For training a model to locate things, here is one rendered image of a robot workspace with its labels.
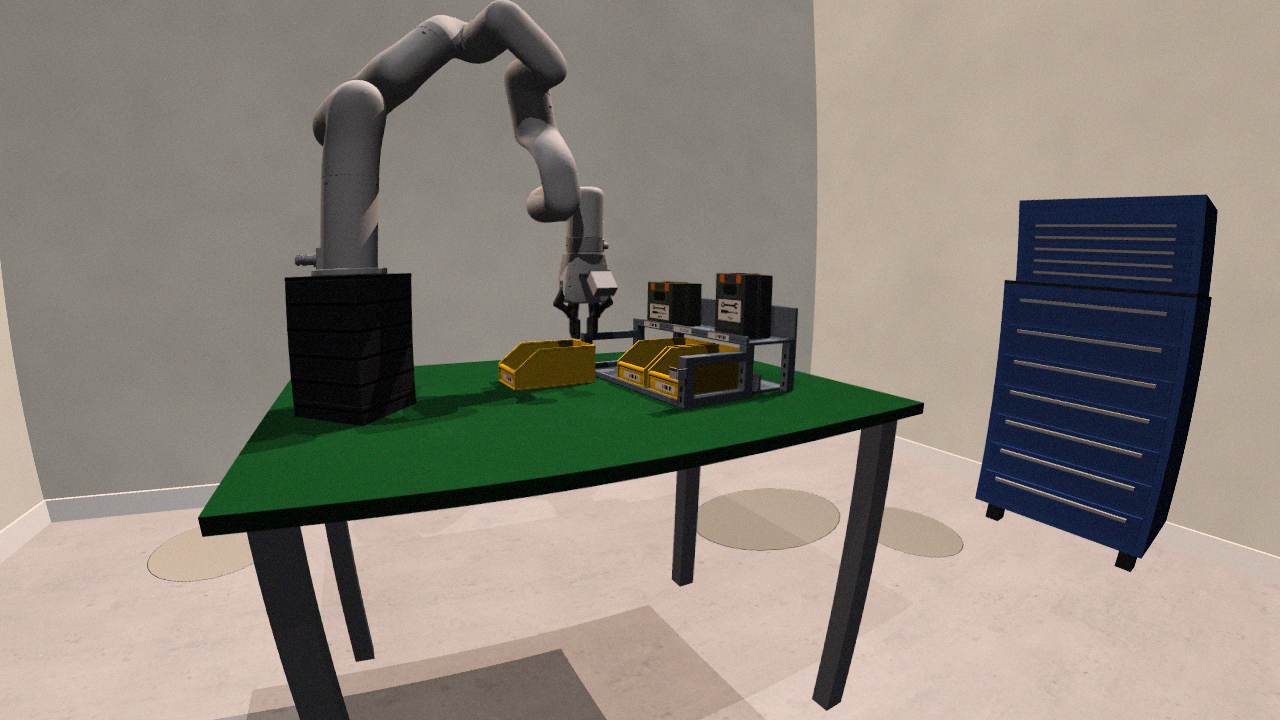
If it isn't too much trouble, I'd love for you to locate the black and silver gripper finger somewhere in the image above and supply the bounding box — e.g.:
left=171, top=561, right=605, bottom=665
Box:
left=553, top=284, right=580, bottom=340
left=588, top=296, right=613, bottom=338

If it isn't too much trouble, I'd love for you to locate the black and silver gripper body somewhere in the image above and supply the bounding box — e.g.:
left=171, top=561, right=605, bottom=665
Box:
left=557, top=252, right=609, bottom=304

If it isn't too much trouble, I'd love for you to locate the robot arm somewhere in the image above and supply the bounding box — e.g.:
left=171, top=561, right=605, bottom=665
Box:
left=294, top=0, right=608, bottom=275

